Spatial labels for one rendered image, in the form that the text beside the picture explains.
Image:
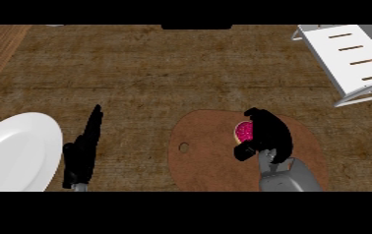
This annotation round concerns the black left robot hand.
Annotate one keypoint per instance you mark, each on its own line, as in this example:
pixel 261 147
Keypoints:
pixel 84 152

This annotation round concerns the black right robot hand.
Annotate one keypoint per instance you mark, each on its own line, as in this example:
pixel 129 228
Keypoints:
pixel 271 133

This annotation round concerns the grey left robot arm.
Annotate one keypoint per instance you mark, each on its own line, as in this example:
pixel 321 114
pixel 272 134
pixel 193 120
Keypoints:
pixel 81 187

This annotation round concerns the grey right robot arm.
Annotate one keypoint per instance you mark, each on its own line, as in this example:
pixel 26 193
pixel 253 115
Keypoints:
pixel 286 175

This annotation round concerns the pink frosted cupcake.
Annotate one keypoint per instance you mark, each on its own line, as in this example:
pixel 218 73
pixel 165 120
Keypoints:
pixel 244 131

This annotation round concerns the round brown cutting board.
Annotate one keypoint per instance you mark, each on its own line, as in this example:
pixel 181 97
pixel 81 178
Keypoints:
pixel 209 156

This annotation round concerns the white tiered basket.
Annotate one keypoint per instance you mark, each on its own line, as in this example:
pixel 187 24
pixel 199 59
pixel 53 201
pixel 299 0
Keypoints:
pixel 342 61

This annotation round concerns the white plate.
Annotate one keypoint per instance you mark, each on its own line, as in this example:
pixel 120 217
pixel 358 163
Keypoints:
pixel 27 152

